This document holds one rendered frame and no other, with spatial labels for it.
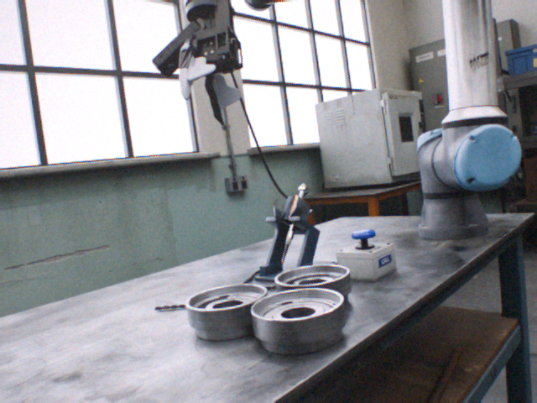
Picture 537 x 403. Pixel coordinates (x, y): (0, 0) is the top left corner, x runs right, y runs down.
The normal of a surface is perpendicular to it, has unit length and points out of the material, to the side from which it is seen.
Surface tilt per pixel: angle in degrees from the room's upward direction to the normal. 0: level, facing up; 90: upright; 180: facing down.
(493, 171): 98
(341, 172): 90
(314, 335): 90
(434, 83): 90
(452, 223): 72
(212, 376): 0
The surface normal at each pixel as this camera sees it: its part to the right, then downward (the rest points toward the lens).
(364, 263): -0.70, 0.14
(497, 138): 0.00, 0.20
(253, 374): -0.14, -0.99
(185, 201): 0.70, -0.04
